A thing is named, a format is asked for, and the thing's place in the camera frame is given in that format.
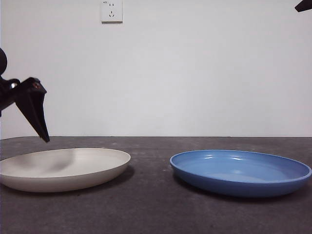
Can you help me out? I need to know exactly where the white round plate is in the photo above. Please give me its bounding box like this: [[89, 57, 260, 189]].
[[0, 147, 132, 193]]

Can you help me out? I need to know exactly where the white wall socket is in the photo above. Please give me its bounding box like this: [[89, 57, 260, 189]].
[[101, 0, 123, 24]]

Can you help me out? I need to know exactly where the blue round plate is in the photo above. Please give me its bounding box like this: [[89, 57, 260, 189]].
[[169, 149, 312, 197]]

